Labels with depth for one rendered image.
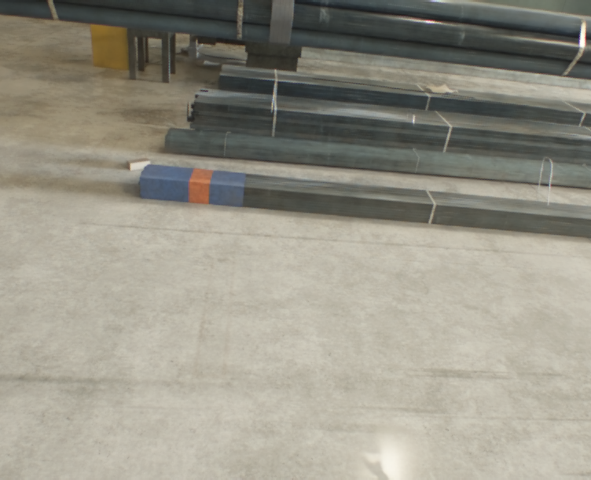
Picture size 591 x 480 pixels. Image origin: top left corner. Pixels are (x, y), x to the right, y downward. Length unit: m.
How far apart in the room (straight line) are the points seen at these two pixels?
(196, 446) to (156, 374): 0.41
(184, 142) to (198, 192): 0.89
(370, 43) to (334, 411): 2.69
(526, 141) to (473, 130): 0.54
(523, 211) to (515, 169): 1.00
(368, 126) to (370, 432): 3.06
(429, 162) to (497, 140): 0.74
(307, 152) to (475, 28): 1.60
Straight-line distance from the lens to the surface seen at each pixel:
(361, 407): 2.25
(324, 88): 5.13
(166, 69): 6.73
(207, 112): 4.52
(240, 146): 4.34
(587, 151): 5.53
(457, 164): 4.72
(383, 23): 3.87
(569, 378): 2.84
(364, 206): 3.63
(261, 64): 6.77
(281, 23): 3.79
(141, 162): 4.15
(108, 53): 7.37
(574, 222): 4.26
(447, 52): 4.11
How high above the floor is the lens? 1.64
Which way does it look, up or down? 30 degrees down
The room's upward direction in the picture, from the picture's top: 7 degrees clockwise
